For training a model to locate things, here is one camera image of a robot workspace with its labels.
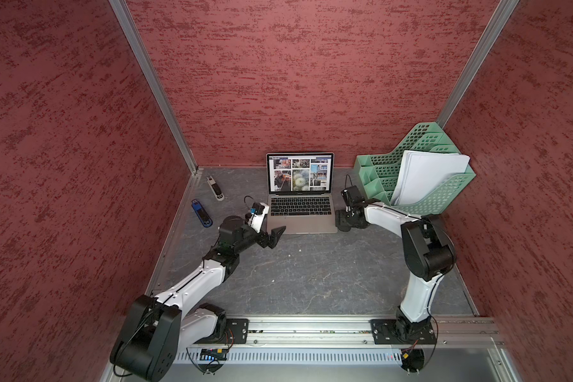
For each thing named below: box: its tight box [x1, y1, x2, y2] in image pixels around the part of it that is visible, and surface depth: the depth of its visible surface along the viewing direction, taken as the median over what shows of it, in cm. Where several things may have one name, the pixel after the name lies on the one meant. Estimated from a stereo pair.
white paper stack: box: [391, 150, 471, 205], surface depth 92 cm
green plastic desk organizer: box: [354, 121, 476, 217], surface depth 97 cm
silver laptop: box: [265, 152, 339, 234], surface depth 106 cm
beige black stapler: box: [206, 175, 226, 202], surface depth 109 cm
